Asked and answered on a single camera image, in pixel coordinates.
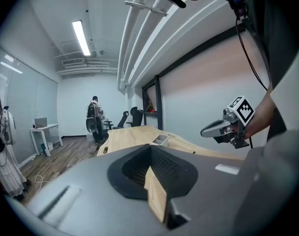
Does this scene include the white ceiling pipe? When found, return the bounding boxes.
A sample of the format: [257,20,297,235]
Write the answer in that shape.
[116,0,155,90]
[120,0,176,90]

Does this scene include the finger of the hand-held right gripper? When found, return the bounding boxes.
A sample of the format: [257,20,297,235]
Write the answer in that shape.
[200,119,226,138]
[212,135,235,145]

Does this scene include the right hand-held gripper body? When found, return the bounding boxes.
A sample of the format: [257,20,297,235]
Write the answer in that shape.
[219,95,256,149]

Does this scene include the person's right forearm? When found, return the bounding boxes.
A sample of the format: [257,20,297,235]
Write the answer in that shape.
[244,82,288,141]

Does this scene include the ceiling light fixture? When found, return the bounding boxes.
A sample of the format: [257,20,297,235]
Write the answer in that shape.
[72,19,92,57]

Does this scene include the grey desk organizer tray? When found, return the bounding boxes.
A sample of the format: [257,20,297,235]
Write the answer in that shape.
[152,134,170,147]

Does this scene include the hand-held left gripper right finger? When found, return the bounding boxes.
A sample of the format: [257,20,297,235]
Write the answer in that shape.
[148,143,249,236]

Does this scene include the black metal frame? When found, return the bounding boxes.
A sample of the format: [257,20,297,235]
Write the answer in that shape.
[141,74,164,130]

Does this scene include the black chest-mounted device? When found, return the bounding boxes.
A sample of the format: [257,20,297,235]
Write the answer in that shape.
[225,0,250,22]

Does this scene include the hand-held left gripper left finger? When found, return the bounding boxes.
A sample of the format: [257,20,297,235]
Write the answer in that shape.
[26,143,170,236]

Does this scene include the white ceiling conduit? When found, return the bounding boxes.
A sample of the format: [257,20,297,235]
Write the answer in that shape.
[127,0,231,90]

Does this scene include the thin black cable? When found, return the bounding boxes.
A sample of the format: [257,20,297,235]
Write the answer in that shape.
[235,15,270,92]

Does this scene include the ceiling air vent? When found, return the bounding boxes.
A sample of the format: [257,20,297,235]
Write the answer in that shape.
[61,57,86,67]

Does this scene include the black and white backpack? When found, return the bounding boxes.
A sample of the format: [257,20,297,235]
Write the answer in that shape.
[85,102,99,134]

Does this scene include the white desk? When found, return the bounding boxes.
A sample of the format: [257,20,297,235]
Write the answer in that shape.
[29,123,65,157]

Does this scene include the black office chair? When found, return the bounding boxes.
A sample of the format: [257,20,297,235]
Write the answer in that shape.
[111,110,130,130]
[125,106,144,128]

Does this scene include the long white floor cable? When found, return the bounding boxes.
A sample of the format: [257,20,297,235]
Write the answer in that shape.
[34,173,52,187]

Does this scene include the person's black clothing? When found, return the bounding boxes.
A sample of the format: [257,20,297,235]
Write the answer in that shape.
[231,0,299,143]

